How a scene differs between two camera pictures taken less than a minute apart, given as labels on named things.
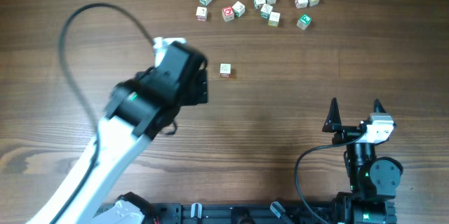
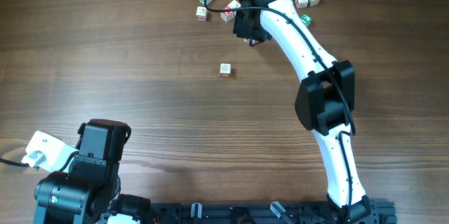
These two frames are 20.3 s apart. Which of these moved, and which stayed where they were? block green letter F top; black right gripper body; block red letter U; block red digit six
Moved: black right gripper body
Stayed: block red letter U; block red digit six; block green letter F top
